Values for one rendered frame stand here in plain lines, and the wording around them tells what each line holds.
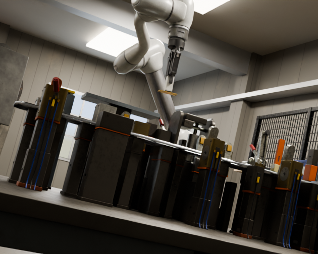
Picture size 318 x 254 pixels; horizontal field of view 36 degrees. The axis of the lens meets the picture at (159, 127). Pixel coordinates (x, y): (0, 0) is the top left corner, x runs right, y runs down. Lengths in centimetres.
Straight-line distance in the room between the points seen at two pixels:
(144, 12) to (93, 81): 680
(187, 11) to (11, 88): 540
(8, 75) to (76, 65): 184
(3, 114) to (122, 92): 260
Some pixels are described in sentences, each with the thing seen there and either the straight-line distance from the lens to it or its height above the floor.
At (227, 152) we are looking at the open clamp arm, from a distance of 232.
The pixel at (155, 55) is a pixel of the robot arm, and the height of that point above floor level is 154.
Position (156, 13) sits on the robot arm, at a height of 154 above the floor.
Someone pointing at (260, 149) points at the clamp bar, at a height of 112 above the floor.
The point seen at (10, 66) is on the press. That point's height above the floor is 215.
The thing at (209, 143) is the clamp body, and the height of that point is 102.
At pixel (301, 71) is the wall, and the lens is 604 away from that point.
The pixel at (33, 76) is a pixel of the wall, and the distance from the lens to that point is 866.
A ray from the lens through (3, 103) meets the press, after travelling 733.
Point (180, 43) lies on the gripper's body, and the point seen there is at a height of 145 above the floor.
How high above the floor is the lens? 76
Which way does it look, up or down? 9 degrees up
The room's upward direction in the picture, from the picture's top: 14 degrees clockwise
